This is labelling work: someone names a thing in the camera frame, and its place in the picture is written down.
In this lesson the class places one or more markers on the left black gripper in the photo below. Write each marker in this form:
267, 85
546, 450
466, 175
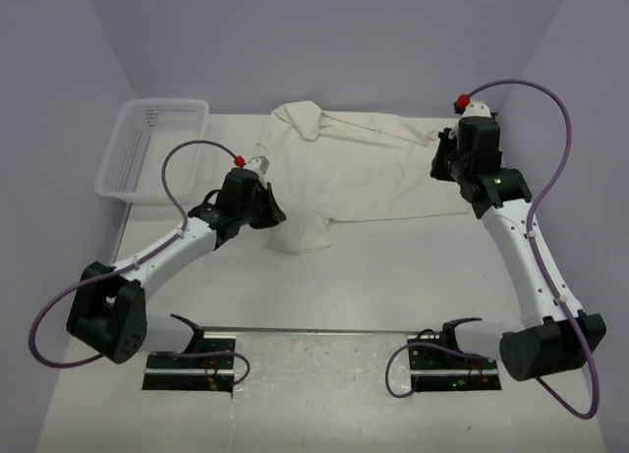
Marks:
273, 215

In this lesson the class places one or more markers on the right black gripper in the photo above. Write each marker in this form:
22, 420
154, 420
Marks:
447, 141

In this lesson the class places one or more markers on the cream white t shirt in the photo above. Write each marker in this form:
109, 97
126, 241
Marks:
330, 167

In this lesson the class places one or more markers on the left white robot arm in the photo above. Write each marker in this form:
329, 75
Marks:
108, 312

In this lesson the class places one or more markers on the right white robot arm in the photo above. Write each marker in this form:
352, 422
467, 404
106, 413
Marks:
556, 330

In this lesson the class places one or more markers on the white plastic basket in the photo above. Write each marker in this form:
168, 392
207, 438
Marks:
145, 132

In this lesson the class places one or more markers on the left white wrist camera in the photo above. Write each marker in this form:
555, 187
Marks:
257, 165

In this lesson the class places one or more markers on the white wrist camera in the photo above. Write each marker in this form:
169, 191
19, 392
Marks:
257, 165
467, 107

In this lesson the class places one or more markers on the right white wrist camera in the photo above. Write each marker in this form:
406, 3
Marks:
467, 107

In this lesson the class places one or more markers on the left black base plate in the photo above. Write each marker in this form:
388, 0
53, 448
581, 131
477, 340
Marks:
213, 374

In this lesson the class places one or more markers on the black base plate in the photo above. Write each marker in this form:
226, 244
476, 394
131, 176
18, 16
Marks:
435, 371
213, 374

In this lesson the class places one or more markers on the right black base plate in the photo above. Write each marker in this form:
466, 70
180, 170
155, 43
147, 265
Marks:
435, 371

